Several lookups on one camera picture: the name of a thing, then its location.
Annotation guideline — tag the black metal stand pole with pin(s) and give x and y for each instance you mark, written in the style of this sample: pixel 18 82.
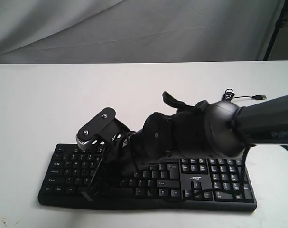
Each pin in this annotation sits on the black metal stand pole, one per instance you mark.
pixel 280 22

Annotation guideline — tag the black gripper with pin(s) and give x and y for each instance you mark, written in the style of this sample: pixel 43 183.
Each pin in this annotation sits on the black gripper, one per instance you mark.
pixel 122 160

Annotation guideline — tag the black acer keyboard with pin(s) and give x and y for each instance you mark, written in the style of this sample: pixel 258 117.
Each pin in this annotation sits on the black acer keyboard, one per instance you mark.
pixel 193 184

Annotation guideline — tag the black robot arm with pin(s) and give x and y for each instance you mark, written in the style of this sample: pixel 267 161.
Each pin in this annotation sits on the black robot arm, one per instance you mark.
pixel 218 130

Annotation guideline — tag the grey backdrop cloth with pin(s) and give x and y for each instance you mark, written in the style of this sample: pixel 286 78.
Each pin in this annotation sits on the grey backdrop cloth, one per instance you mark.
pixel 135 31

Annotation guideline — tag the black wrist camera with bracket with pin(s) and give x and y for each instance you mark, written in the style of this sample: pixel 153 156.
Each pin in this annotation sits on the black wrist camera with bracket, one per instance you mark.
pixel 101 128

